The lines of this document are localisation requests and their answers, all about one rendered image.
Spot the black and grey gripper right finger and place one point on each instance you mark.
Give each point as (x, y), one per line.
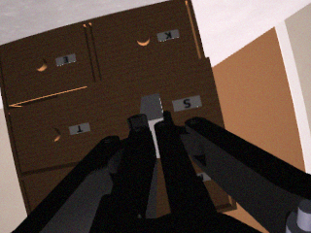
(275, 193)

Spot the dark brown wooden drawer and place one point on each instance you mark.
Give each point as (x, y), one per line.
(38, 188)
(186, 90)
(218, 195)
(54, 134)
(168, 40)
(65, 64)

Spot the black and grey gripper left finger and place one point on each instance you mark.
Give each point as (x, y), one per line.
(78, 203)

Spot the small brown chest of drawers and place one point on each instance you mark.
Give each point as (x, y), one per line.
(231, 206)

